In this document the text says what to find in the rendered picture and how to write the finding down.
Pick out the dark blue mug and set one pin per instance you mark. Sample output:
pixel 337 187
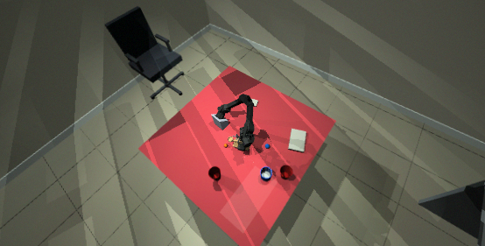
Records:
pixel 266 174

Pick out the dark red cup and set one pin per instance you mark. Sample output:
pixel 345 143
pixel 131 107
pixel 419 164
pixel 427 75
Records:
pixel 286 172
pixel 214 173

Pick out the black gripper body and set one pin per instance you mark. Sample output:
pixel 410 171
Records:
pixel 240 146

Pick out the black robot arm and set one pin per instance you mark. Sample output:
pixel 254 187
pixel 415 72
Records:
pixel 247 139

